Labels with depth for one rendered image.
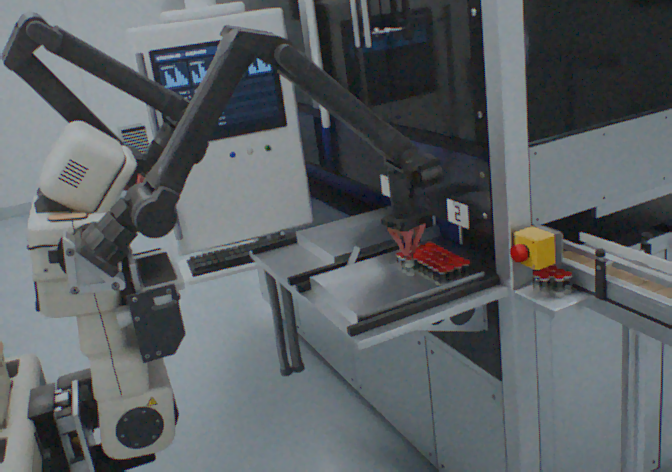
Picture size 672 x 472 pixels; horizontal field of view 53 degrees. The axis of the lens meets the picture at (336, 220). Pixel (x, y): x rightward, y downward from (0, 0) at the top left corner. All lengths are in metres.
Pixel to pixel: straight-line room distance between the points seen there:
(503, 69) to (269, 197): 1.12
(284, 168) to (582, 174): 1.06
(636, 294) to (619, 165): 0.38
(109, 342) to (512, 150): 0.97
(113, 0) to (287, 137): 4.62
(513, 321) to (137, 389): 0.87
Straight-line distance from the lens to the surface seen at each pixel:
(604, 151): 1.71
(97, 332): 1.56
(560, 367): 1.83
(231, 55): 1.27
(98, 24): 6.76
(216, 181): 2.29
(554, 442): 1.94
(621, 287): 1.53
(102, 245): 1.30
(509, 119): 1.50
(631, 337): 1.62
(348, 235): 2.04
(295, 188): 2.36
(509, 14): 1.48
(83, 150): 1.41
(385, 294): 1.63
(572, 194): 1.67
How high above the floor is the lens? 1.58
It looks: 19 degrees down
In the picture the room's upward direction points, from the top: 8 degrees counter-clockwise
